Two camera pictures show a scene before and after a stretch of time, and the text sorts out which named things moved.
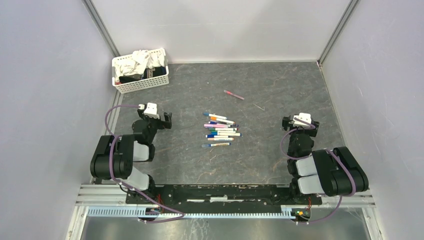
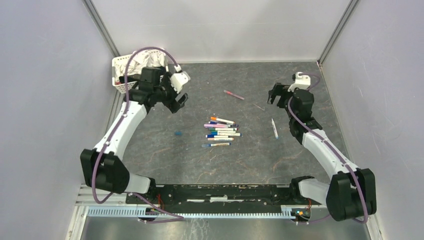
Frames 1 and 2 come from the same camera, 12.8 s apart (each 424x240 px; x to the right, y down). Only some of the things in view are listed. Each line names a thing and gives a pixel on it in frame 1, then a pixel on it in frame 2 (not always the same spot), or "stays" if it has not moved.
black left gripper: x=162 y=124 -> x=175 y=106
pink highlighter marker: x=216 y=125 stays
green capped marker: x=226 y=134 stays
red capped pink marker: x=234 y=94 stays
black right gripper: x=286 y=122 -> x=280 y=90
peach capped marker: x=221 y=139 stays
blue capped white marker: x=208 y=114 -> x=274 y=128
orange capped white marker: x=222 y=120 stays
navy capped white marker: x=213 y=136 stays
